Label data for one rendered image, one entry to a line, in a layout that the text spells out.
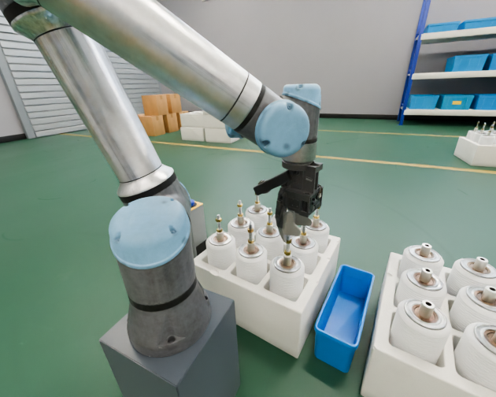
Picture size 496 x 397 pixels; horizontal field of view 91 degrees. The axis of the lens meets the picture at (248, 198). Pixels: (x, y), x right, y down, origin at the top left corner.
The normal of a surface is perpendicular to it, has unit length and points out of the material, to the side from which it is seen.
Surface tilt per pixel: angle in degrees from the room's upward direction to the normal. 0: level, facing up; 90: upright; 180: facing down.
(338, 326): 0
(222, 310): 0
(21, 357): 0
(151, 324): 72
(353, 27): 90
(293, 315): 90
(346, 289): 88
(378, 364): 90
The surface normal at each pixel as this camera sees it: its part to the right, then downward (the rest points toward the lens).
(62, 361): -0.03, -0.91
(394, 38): -0.44, 0.39
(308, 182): -0.63, 0.34
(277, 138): 0.22, 0.41
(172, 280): 0.61, 0.32
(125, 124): 0.71, 0.13
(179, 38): 0.44, 0.03
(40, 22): 0.25, 0.91
